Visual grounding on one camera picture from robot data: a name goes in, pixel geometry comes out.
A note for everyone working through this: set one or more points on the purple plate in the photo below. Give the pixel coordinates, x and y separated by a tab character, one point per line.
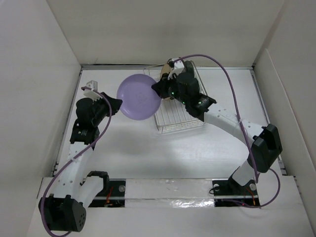
139	100

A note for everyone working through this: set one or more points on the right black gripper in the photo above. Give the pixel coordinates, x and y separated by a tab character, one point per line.
161	86

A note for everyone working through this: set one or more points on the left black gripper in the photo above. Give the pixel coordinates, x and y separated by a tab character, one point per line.
115	103

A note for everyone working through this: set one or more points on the wire dish rack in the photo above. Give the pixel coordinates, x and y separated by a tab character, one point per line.
172	115

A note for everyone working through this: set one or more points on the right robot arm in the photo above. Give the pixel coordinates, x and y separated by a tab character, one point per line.
264	141

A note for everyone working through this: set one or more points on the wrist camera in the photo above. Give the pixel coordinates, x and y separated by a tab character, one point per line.
91	89
177	66

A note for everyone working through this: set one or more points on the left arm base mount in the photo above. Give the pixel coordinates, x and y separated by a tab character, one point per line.
113	196

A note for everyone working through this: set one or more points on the tan plate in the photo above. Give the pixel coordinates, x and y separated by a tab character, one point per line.
165	71

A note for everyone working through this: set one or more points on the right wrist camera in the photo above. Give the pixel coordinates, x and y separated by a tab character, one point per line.
177	66

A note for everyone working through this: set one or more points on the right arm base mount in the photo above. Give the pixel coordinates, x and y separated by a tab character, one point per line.
226	196

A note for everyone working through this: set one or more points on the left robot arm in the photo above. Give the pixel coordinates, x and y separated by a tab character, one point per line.
68	195

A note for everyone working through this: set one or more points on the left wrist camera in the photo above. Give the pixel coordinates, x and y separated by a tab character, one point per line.
91	89

